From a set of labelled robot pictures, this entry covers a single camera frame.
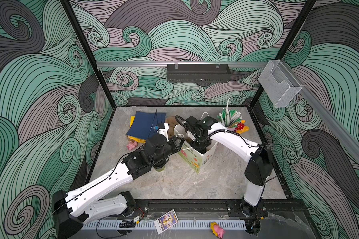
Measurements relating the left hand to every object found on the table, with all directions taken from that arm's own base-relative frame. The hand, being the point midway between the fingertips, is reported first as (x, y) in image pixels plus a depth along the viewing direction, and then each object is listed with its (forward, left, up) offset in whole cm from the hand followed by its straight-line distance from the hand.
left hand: (186, 138), depth 66 cm
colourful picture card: (-29, +9, -27) cm, 40 cm away
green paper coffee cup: (-5, +13, -26) cm, 29 cm away
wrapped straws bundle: (+25, -29, -13) cm, 40 cm away
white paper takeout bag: (-3, -5, -16) cm, 16 cm away
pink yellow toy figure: (-32, -15, -25) cm, 44 cm away
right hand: (+4, -8, -17) cm, 19 cm away
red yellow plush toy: (+25, -40, -24) cm, 53 cm away
